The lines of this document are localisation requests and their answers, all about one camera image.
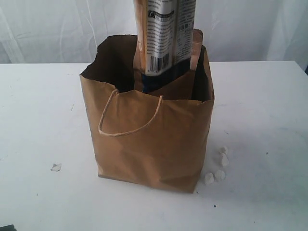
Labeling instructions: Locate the brown paper shopping bag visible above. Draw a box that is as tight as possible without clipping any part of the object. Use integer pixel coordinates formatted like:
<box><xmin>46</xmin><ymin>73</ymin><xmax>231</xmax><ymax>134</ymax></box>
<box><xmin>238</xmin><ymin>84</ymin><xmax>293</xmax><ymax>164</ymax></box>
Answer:
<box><xmin>80</xmin><ymin>35</ymin><xmax>215</xmax><ymax>193</ymax></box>

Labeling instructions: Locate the brown pouch orange label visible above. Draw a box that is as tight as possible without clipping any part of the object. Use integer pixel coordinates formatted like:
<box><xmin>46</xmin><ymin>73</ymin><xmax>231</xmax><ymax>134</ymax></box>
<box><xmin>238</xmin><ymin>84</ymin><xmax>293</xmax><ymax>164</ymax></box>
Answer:
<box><xmin>133</xmin><ymin>28</ymin><xmax>204</xmax><ymax>101</ymax></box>

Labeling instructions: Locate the dark noodle packet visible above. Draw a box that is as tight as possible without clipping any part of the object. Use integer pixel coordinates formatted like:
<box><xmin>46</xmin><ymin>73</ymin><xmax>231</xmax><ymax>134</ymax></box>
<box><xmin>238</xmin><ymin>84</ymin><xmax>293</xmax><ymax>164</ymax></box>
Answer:
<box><xmin>133</xmin><ymin>0</ymin><xmax>196</xmax><ymax>93</ymax></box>

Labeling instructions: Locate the small clear plastic scrap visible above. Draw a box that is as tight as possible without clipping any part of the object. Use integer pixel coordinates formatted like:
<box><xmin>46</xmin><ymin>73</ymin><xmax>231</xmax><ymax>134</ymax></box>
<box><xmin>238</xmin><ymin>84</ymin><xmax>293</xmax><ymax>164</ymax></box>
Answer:
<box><xmin>51</xmin><ymin>163</ymin><xmax>62</xmax><ymax>172</ymax></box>

